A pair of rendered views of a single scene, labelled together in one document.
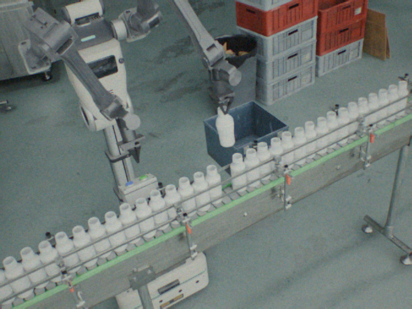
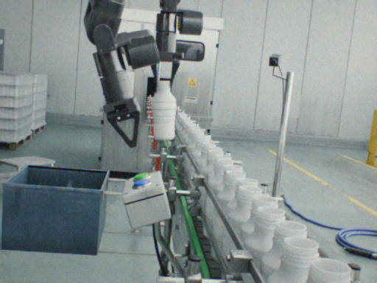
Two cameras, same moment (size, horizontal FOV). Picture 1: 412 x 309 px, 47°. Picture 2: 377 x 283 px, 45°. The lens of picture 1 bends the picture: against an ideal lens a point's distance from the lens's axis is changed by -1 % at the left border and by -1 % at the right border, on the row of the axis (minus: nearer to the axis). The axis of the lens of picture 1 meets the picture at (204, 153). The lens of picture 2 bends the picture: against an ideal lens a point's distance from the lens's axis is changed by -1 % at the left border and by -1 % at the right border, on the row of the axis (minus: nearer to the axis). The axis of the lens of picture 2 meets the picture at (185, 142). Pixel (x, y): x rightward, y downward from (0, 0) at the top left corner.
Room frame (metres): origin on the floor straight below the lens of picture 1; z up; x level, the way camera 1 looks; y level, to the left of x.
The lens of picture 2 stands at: (1.05, 1.11, 1.32)
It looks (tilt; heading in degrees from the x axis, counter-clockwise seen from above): 8 degrees down; 290
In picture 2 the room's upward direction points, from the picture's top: 5 degrees clockwise
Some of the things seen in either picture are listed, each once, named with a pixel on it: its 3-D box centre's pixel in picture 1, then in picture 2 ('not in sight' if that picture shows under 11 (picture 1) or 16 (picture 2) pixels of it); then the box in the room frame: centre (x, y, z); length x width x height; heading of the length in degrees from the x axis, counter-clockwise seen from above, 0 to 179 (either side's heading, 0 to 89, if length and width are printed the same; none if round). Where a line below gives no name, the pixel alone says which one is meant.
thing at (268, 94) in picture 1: (277, 76); not in sight; (3.91, -0.77, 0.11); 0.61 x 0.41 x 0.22; 121
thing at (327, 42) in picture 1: (328, 30); not in sight; (4.30, -1.36, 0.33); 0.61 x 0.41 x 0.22; 119
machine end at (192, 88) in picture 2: not in sight; (156, 96); (3.67, -4.77, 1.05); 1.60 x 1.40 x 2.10; 116
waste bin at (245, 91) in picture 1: (232, 80); not in sight; (3.58, -0.32, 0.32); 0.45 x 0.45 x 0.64
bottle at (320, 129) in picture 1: (320, 135); not in sight; (1.62, -0.50, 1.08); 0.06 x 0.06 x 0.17
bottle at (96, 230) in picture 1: (99, 236); (244, 239); (1.19, 0.41, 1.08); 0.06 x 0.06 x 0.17
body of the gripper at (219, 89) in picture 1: (219, 85); (165, 46); (1.57, -0.09, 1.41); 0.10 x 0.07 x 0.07; 24
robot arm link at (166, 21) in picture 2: (219, 71); (168, 23); (1.57, -0.09, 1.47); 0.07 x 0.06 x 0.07; 34
